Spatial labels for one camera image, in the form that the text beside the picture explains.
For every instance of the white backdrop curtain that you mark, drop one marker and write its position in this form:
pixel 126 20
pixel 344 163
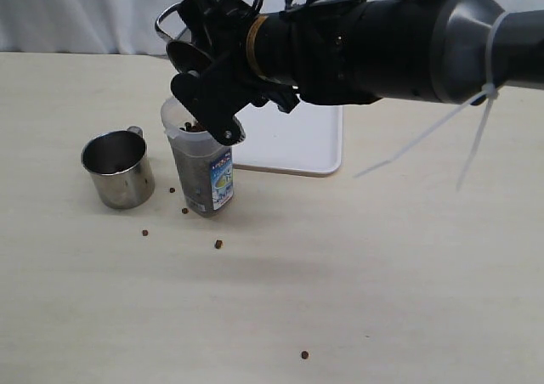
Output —
pixel 126 26

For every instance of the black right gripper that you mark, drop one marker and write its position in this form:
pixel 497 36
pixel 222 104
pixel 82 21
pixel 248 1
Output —
pixel 232 81

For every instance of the white plastic tray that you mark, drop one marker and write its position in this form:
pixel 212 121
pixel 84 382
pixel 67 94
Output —
pixel 308 141

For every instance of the steel mug with kibble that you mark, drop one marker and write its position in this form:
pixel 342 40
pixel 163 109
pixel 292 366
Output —
pixel 181 50

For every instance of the clear plastic container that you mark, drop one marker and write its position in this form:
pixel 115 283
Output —
pixel 205 167

